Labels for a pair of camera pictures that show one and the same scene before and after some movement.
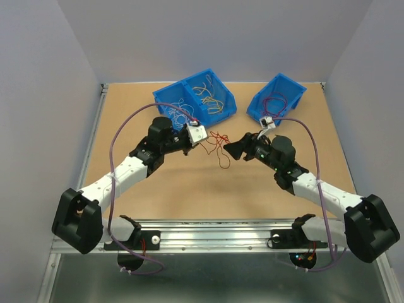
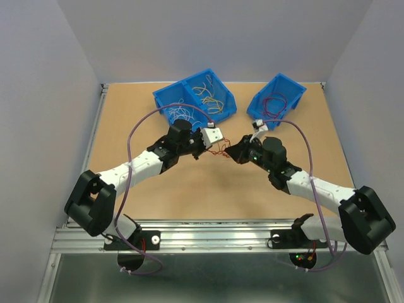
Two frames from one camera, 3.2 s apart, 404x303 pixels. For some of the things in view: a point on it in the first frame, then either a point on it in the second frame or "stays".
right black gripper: [237, 148] stays
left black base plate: [141, 240] stays
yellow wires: [204, 100] stays
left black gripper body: [178, 142] -> [196, 144]
